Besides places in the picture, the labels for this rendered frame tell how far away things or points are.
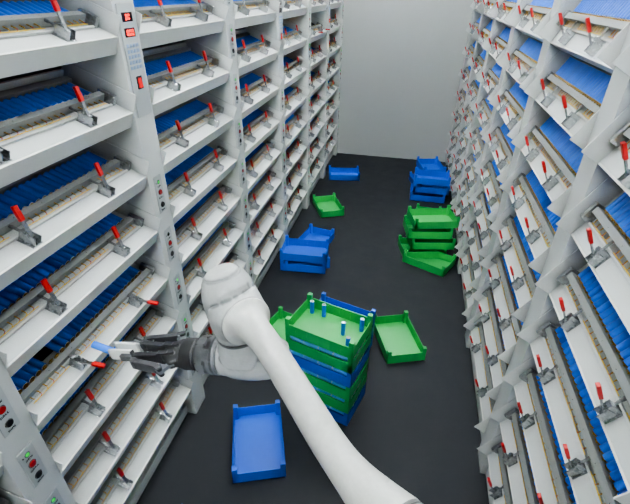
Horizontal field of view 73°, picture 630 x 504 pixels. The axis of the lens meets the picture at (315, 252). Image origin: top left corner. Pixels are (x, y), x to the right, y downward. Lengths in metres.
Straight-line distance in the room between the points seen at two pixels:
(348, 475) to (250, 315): 0.32
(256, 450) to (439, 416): 0.81
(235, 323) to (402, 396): 1.40
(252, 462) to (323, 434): 1.14
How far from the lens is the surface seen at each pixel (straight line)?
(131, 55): 1.35
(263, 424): 1.99
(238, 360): 0.94
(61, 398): 1.28
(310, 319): 1.83
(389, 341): 2.35
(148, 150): 1.41
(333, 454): 0.77
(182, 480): 1.91
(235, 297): 0.84
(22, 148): 1.10
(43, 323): 1.19
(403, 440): 1.98
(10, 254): 1.09
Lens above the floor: 1.60
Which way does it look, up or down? 32 degrees down
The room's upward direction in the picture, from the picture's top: 1 degrees clockwise
